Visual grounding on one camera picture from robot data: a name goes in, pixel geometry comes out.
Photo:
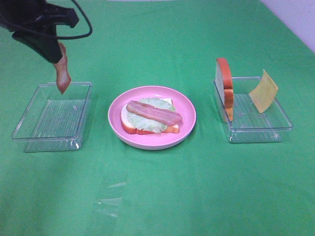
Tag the bread slice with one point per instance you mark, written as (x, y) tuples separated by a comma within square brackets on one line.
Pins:
[(224, 85), (135, 124)]

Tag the bacon strip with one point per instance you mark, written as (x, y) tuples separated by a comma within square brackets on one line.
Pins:
[(63, 78), (148, 111)]

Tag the pink plate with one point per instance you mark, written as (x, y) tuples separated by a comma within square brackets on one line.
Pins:
[(155, 141)]

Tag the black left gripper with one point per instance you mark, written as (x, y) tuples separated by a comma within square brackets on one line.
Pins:
[(36, 13)]

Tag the yellow cheese slice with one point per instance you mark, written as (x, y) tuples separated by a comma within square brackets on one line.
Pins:
[(264, 93)]

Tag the clear plastic container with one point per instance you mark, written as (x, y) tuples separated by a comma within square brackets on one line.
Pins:
[(53, 121), (248, 124)]

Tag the clear right plastic container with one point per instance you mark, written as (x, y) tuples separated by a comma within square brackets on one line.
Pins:
[(248, 124)]

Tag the green tablecloth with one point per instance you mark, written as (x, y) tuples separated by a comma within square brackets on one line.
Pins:
[(205, 186)]

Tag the clear left plastic container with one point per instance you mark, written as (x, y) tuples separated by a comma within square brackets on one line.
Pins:
[(53, 121)]

